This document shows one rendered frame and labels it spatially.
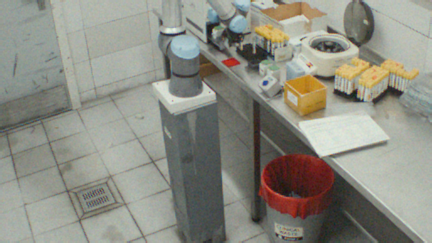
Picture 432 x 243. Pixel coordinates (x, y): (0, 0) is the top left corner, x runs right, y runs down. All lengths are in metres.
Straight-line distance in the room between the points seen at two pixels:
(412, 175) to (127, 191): 1.85
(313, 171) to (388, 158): 0.76
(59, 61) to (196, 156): 1.83
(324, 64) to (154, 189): 1.35
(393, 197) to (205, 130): 0.92
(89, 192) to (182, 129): 1.17
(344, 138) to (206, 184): 0.77
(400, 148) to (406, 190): 0.24
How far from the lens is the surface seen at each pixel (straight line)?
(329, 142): 1.91
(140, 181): 3.17
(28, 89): 3.87
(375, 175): 1.81
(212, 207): 2.52
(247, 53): 2.51
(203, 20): 2.64
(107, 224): 2.94
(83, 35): 3.86
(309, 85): 2.19
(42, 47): 3.76
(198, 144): 2.25
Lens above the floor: 2.01
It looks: 34 degrees down
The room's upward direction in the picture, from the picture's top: 4 degrees counter-clockwise
